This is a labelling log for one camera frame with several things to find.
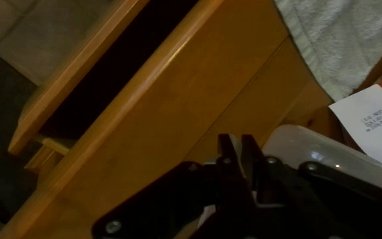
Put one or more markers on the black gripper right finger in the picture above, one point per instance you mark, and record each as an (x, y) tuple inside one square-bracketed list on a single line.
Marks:
[(324, 204)]

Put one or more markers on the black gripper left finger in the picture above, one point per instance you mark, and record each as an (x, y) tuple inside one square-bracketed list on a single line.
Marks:
[(169, 204)]

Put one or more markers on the translucent plastic measuring jar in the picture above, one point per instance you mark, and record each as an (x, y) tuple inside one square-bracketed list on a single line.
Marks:
[(306, 141)]

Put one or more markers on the white printed paper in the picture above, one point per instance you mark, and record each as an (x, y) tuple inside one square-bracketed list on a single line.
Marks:
[(368, 128)]

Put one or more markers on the wooden dresser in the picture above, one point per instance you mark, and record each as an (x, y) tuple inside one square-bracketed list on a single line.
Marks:
[(178, 111)]

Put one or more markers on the open wooden drawer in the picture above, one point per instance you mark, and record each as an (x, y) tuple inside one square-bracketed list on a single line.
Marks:
[(67, 88)]

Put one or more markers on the white folded cloth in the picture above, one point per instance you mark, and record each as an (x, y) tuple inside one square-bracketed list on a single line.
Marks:
[(345, 41)]

